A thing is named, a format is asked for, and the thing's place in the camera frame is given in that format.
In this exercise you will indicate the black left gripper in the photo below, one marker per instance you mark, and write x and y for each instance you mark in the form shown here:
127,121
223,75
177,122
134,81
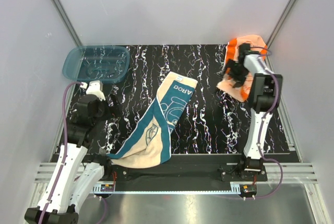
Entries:
117,107

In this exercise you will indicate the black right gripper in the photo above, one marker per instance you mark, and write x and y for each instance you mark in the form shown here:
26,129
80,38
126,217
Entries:
239,80

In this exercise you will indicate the orange cartoon towel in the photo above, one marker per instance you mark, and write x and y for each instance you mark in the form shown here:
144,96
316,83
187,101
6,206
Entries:
229,84

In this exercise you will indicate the teal beige cartoon towel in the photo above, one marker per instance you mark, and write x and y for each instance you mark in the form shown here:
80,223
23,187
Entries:
149,144

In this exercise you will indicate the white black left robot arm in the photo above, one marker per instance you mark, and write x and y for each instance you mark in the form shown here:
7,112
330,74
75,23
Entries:
66,191

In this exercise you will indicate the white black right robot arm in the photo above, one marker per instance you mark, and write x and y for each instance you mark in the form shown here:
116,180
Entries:
264,97

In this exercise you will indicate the teal transparent plastic basin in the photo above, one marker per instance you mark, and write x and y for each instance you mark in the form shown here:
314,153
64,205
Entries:
106,63

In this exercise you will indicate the left controller board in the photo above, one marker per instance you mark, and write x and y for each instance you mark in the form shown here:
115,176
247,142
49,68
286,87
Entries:
107,187

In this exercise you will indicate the controller board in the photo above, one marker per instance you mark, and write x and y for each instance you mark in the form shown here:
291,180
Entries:
248,190
107,187

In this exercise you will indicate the right controller board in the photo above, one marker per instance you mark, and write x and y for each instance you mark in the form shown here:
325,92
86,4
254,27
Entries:
248,190

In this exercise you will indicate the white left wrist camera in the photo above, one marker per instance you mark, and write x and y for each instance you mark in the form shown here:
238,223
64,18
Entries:
94,88

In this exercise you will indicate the left slotted cable duct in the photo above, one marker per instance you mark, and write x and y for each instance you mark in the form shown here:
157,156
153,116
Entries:
97,189

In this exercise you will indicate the slotted cable duct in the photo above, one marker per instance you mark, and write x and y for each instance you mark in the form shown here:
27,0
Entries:
97,189
235,188

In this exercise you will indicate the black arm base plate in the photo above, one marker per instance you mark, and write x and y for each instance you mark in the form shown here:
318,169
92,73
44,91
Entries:
223,167

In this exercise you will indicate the aluminium front frame rail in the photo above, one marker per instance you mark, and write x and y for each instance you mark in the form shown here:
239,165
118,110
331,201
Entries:
292,173

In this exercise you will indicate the right slotted cable duct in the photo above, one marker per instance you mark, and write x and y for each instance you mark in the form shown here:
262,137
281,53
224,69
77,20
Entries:
235,188

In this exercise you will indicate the right rear aluminium post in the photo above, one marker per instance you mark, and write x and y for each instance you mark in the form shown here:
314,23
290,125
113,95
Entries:
288,8

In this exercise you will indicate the aluminium post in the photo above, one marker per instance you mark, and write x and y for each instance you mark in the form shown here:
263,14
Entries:
288,8
66,21

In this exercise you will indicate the left rear aluminium post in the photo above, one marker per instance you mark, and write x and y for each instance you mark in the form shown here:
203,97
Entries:
66,21

